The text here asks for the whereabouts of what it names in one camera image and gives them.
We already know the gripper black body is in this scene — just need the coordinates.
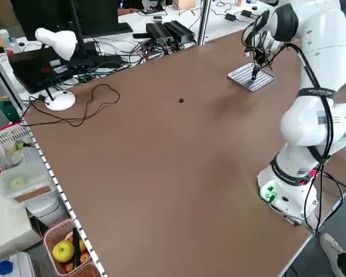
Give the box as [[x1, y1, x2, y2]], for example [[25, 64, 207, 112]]
[[253, 47, 268, 69]]

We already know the ribbed silver metal tray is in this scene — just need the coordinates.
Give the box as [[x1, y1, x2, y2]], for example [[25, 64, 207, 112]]
[[227, 62, 276, 93]]

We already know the black power supply box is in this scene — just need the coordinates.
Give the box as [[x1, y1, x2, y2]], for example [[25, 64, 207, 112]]
[[145, 22, 174, 41], [163, 20, 197, 43]]

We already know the black keyboard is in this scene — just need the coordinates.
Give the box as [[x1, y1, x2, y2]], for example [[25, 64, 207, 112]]
[[82, 22, 134, 38]]

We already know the person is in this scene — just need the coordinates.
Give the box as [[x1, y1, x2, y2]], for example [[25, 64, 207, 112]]
[[319, 233, 346, 277]]

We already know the white desk lamp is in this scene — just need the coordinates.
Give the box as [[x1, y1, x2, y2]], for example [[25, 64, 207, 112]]
[[34, 27, 77, 112]]

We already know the black monitor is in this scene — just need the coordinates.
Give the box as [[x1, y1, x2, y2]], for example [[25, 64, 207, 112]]
[[10, 0, 119, 38]]

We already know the black laptop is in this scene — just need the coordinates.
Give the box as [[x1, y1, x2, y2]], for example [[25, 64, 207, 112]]
[[7, 46, 80, 95]]

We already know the clear plastic box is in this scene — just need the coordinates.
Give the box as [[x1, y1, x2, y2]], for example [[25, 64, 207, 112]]
[[0, 162, 58, 204]]

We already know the pink plastic basket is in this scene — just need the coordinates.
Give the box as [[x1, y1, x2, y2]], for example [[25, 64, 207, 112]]
[[43, 218, 93, 276]]

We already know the white bucket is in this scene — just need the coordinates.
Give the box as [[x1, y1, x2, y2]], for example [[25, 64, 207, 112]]
[[25, 193, 70, 229]]

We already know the white plastic bottle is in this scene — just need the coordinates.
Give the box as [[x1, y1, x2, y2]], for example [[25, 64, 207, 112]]
[[0, 28, 21, 55]]

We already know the dark green cucumber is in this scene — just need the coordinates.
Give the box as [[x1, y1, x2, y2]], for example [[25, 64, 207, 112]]
[[71, 227, 82, 269]]

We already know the white plastic basket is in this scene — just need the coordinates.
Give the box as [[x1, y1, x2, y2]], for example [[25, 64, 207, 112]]
[[0, 123, 38, 171]]

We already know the green apple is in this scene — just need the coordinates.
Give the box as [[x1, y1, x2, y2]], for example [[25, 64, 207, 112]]
[[52, 240, 76, 263]]

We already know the white cardboard box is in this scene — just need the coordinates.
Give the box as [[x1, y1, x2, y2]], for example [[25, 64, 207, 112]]
[[0, 189, 44, 257]]

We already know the blue plastic block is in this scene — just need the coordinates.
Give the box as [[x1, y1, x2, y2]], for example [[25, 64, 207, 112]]
[[0, 259, 14, 275]]

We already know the aluminium frame post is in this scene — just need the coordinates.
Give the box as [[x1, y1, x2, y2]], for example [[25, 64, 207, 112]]
[[195, 0, 212, 47]]

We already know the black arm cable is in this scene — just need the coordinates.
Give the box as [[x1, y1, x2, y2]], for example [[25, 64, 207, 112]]
[[241, 10, 346, 185]]

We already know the tangled cable bundle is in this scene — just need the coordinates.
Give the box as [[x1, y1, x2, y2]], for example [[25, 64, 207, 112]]
[[74, 36, 179, 84]]

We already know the black base cable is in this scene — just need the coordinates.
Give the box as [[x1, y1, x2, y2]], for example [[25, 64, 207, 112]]
[[304, 170, 346, 234]]

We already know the black lamp cable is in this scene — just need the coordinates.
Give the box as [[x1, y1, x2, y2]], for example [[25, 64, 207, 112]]
[[18, 83, 121, 128]]

